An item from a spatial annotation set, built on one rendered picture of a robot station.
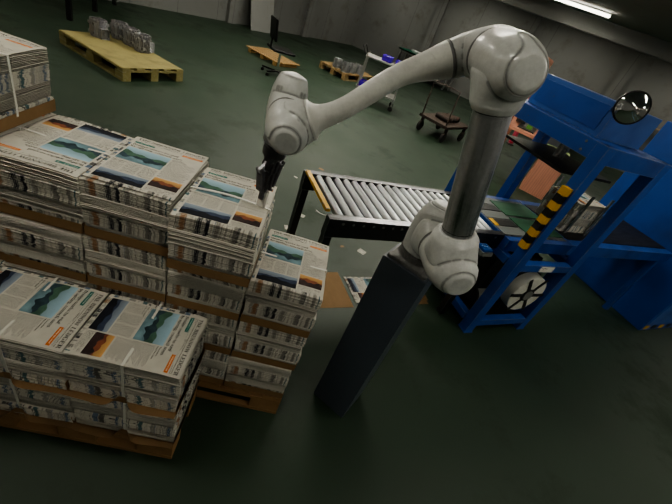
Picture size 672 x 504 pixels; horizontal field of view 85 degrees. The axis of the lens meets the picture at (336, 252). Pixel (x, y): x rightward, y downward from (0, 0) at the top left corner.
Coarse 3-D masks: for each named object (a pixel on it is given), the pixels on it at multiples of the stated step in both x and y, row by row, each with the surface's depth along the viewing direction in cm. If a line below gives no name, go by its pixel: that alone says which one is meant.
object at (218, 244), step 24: (192, 192) 126; (192, 216) 116; (216, 216) 120; (240, 216) 124; (264, 216) 129; (168, 240) 119; (192, 240) 119; (216, 240) 119; (240, 240) 119; (192, 264) 126; (216, 264) 124; (240, 264) 124
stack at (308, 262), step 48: (48, 240) 128; (96, 240) 127; (288, 240) 162; (96, 288) 141; (144, 288) 139; (192, 288) 138; (240, 288) 137; (288, 288) 138; (240, 336) 153; (288, 336) 152
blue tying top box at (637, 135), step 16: (560, 80) 235; (544, 96) 244; (560, 96) 234; (576, 96) 225; (592, 96) 217; (560, 112) 234; (576, 112) 225; (592, 112) 216; (608, 112) 209; (592, 128) 216; (608, 128) 212; (624, 128) 216; (640, 128) 221; (624, 144) 226; (640, 144) 231
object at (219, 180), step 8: (208, 168) 143; (200, 176) 136; (208, 176) 138; (216, 176) 140; (224, 176) 142; (232, 176) 143; (240, 176) 145; (200, 184) 132; (208, 184) 134; (216, 184) 135; (224, 184) 137; (232, 184) 139; (240, 184) 140; (248, 184) 142; (224, 192) 133; (232, 192) 135; (240, 192) 136; (248, 192) 138; (256, 192) 139; (272, 192) 143; (256, 200) 136; (272, 200) 145
